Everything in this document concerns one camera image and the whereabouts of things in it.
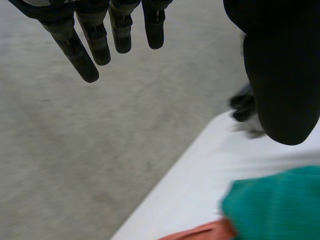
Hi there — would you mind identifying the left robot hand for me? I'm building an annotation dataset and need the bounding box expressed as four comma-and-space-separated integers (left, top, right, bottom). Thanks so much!
8, 0, 320, 146

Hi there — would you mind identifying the teal towel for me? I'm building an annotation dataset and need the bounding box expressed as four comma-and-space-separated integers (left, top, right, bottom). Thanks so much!
219, 165, 320, 240

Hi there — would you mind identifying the coral towel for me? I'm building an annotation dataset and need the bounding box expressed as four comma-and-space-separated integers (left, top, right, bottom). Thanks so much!
157, 217, 238, 240

